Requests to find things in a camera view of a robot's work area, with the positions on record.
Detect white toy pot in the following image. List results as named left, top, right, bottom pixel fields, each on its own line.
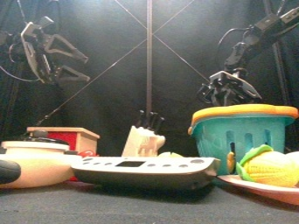
left=0, top=148, right=85, bottom=189

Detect pale yellow-green toy food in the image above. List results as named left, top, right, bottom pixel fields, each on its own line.
left=157, top=150, right=185, bottom=159

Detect grey vertical frame pole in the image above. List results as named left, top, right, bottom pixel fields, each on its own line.
left=146, top=0, right=155, bottom=117

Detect teal basket with orange rim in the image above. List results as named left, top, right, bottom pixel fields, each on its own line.
left=187, top=103, right=299, bottom=177

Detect yellow toy corn green leaves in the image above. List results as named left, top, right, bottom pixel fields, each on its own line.
left=235, top=143, right=299, bottom=188

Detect pink toy plate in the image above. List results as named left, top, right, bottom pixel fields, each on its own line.
left=217, top=173, right=299, bottom=207

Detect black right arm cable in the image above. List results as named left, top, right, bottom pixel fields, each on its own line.
left=217, top=27, right=251, bottom=55

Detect wooden box with red panel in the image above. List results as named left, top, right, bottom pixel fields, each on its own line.
left=26, top=126, right=102, bottom=156

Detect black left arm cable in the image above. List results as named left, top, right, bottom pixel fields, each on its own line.
left=0, top=43, right=42, bottom=83

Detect white pot lid black knob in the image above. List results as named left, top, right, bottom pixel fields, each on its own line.
left=0, top=129, right=71, bottom=152

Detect grey toy appliance with buttons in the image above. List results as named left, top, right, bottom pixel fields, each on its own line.
left=70, top=155, right=222, bottom=191

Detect black toy knife handle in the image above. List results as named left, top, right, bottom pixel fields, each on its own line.
left=145, top=111, right=155, bottom=130
left=150, top=113, right=161, bottom=131
left=135, top=109, right=146, bottom=129
left=154, top=116, right=166, bottom=133

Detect white toy knife block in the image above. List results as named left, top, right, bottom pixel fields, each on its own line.
left=121, top=125, right=167, bottom=158

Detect yellow toy banana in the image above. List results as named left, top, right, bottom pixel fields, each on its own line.
left=226, top=150, right=238, bottom=173

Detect white round toy food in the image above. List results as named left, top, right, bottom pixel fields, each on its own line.
left=285, top=150, right=299, bottom=165

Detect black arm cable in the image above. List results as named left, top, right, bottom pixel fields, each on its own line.
left=217, top=27, right=251, bottom=55
left=0, top=43, right=42, bottom=83

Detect black rounded handle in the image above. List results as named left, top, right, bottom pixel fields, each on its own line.
left=0, top=159, right=23, bottom=186

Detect thin grey brace wire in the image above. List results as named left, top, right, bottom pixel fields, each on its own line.
left=114, top=0, right=211, bottom=83
left=35, top=0, right=197, bottom=127

